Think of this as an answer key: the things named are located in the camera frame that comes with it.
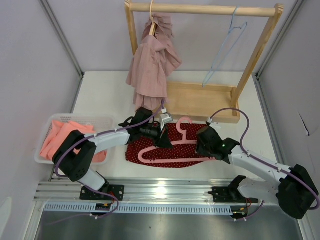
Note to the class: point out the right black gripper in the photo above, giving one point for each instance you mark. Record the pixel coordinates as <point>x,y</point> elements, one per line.
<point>199,148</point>

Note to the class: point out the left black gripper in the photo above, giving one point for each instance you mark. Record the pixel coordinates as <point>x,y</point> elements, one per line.
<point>164,141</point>

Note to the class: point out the pink hanger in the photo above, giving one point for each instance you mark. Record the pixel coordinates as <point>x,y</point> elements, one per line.
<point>179,153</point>

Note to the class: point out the red polka dot cloth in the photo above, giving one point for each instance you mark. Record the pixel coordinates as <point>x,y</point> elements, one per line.
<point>134,148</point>

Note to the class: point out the dusty pink pleated skirt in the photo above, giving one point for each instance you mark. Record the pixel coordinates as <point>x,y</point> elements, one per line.
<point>155,59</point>

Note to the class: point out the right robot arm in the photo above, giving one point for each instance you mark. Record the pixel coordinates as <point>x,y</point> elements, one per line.
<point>291,188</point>

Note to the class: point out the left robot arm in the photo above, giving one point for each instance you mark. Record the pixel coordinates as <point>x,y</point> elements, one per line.
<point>75,155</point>

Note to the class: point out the blue hanger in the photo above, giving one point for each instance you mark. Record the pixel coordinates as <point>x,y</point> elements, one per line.
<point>234,34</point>

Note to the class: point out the wooden clothes rack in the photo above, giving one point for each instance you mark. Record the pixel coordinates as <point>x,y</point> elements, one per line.
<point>189,98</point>

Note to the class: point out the white plastic basket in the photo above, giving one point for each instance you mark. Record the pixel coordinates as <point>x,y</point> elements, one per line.
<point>100,123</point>

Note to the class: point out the salmon orange cloth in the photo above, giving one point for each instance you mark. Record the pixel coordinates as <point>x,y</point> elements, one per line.
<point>58,134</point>

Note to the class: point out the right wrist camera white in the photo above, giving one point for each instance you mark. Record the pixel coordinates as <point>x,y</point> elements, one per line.
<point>212,124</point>

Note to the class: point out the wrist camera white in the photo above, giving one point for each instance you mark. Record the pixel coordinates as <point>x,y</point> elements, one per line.
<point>212,124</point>
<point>164,118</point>

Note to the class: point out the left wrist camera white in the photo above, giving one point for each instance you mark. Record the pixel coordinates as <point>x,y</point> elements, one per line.
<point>164,118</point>

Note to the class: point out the aluminium mounting rail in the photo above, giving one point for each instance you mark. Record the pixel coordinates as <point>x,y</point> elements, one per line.
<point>137,190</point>

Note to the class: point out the white slotted cable duct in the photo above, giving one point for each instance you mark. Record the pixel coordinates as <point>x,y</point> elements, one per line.
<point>220,210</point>

